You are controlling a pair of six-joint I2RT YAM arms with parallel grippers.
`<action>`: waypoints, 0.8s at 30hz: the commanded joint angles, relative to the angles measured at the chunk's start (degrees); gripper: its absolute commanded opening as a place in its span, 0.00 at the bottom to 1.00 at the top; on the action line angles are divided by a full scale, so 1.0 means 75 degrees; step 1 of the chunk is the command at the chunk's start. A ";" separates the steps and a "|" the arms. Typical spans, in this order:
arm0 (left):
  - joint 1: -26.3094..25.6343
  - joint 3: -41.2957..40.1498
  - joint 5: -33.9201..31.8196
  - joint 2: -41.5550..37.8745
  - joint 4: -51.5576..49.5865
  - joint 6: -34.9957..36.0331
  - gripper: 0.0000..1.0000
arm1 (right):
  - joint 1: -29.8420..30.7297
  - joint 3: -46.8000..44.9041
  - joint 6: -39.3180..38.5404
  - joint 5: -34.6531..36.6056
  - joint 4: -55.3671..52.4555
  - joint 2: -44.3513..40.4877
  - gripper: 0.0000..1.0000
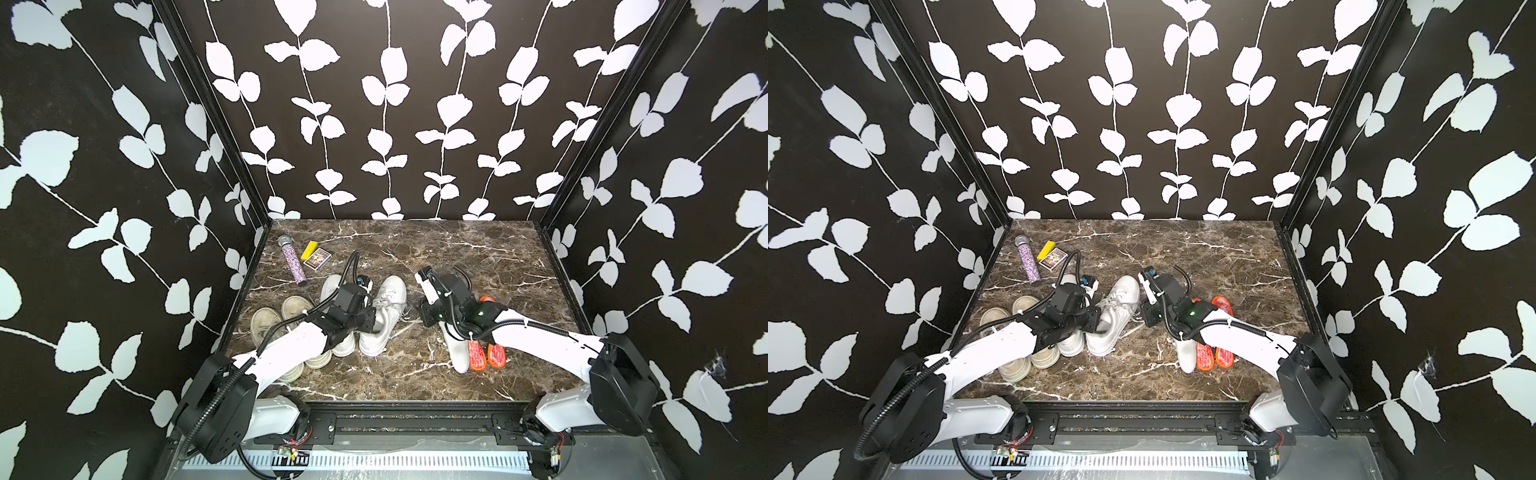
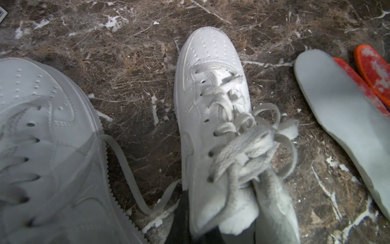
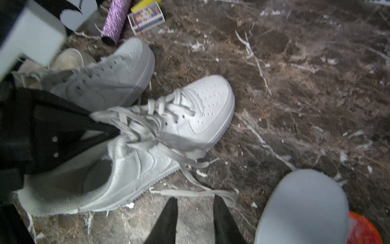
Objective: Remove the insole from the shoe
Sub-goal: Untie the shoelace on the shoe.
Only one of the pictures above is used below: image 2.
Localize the white grey insole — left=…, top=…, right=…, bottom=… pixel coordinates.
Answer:
left=294, top=49, right=390, bottom=218

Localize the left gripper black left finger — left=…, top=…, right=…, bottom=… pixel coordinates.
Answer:
left=165, top=191, right=192, bottom=244

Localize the red orange insole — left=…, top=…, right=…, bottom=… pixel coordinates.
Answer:
left=333, top=57, right=390, bottom=118

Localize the white sneaker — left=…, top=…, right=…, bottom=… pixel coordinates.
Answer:
left=174, top=27, right=300, bottom=244
left=1, top=58, right=176, bottom=244

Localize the small purple card box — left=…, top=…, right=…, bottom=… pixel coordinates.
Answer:
left=0, top=7, right=8, bottom=23

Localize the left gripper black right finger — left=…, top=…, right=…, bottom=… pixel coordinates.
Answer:
left=199, top=227, right=225, bottom=244

